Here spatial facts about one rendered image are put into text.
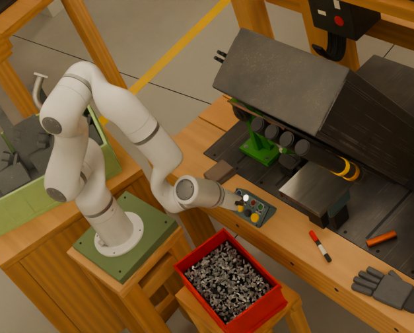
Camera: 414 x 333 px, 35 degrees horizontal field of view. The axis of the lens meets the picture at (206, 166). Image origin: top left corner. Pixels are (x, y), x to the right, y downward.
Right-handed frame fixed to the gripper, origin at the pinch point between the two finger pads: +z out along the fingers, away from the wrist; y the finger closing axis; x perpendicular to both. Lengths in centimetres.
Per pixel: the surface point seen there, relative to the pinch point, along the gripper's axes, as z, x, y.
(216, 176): 14.8, 2.4, -18.4
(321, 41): 21, 60, -4
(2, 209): -4, -44, -92
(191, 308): -0.1, -39.2, 0.1
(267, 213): 8.6, -0.8, 8.0
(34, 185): 1, -31, -85
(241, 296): -3.8, -26.1, 16.5
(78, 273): 31, -62, -72
